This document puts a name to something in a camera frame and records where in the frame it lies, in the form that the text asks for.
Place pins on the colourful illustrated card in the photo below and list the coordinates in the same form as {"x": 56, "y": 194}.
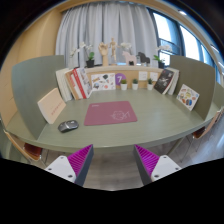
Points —
{"x": 187, "y": 96}

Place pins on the pink mouse pad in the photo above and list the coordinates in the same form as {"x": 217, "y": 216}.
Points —
{"x": 110, "y": 113}

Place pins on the white orchid by window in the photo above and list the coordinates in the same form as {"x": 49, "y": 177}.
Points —
{"x": 161, "y": 64}

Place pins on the grey curtain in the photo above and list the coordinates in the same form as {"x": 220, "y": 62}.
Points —
{"x": 100, "y": 23}

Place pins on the book with photo cover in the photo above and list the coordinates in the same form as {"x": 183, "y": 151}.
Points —
{"x": 85, "y": 81}

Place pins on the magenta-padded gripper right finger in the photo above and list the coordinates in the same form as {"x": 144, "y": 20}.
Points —
{"x": 148, "y": 160}

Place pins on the black book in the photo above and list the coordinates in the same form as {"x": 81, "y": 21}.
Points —
{"x": 164, "y": 81}

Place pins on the beige book with red text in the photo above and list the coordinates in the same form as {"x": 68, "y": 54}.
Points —
{"x": 51, "y": 106}

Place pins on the small plant in white pot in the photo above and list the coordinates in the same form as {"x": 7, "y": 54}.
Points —
{"x": 135, "y": 86}
{"x": 150, "y": 86}
{"x": 123, "y": 86}

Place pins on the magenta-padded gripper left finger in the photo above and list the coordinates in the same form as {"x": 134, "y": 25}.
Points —
{"x": 80, "y": 160}

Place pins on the white book with red band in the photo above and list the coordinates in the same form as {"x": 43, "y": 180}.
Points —
{"x": 75, "y": 87}

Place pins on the wooden back panel with shelf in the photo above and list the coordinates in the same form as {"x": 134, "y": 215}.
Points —
{"x": 131, "y": 72}

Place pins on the brown book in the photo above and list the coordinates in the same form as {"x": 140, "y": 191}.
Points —
{"x": 70, "y": 85}

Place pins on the wooden chair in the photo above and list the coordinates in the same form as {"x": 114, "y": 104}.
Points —
{"x": 31, "y": 150}
{"x": 203, "y": 131}

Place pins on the round purple number sign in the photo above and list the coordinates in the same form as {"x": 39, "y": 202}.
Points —
{"x": 120, "y": 76}

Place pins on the green desk partition panel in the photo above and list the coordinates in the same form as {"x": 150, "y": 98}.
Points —
{"x": 193, "y": 73}
{"x": 31, "y": 80}

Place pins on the pink horse figure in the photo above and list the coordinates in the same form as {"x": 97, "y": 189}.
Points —
{"x": 130, "y": 58}

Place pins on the white sticker sheet card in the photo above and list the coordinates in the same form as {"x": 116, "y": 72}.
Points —
{"x": 103, "y": 82}

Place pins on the black horse figure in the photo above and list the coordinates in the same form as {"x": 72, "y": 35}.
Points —
{"x": 144, "y": 58}

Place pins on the wooden mannequin figure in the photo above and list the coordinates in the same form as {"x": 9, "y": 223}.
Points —
{"x": 113, "y": 48}

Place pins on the window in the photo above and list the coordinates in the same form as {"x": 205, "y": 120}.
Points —
{"x": 165, "y": 28}

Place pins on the grey computer mouse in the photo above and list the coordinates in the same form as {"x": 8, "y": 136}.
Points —
{"x": 68, "y": 126}

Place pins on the thick white book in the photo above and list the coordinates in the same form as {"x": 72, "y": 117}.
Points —
{"x": 60, "y": 83}

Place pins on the white orchid in black pot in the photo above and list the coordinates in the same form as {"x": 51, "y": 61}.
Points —
{"x": 90, "y": 62}

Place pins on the white orchid behind horse figure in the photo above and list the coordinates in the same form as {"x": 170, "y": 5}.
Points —
{"x": 126, "y": 46}

